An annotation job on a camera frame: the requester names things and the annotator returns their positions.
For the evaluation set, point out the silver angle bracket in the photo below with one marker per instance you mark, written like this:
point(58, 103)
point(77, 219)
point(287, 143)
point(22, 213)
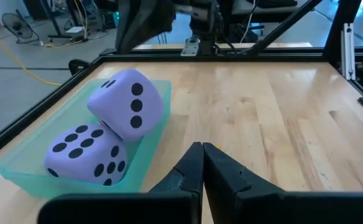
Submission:
point(190, 47)

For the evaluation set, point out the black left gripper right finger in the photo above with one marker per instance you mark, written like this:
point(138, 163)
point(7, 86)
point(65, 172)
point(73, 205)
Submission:
point(240, 202)

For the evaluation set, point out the large purple foam die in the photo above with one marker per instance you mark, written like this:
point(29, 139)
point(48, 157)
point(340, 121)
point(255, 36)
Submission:
point(122, 102)
point(85, 158)

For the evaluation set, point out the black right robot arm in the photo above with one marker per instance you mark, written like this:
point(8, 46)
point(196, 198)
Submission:
point(144, 21)

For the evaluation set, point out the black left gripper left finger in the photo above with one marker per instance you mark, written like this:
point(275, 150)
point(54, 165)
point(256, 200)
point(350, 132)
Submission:
point(175, 205)

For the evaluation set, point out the teal translucent plastic bin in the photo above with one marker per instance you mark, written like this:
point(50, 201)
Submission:
point(26, 174)

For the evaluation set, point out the long silver bracket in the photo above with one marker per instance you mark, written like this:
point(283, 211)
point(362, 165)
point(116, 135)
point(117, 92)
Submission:
point(347, 51)

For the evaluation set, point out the black floor fan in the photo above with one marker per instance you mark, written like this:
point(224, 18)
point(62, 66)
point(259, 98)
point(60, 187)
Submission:
point(16, 26)

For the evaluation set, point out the black background table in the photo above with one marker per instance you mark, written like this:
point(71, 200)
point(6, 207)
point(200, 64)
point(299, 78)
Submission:
point(262, 7)

